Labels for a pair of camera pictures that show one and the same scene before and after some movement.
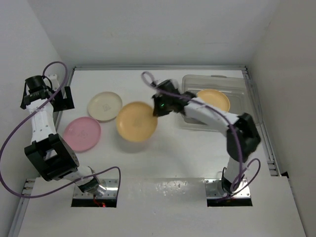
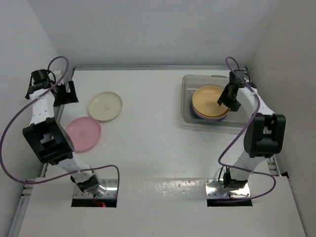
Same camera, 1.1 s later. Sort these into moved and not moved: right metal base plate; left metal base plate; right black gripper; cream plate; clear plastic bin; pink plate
Moved: right black gripper
Not moved: cream plate; right metal base plate; clear plastic bin; left metal base plate; pink plate
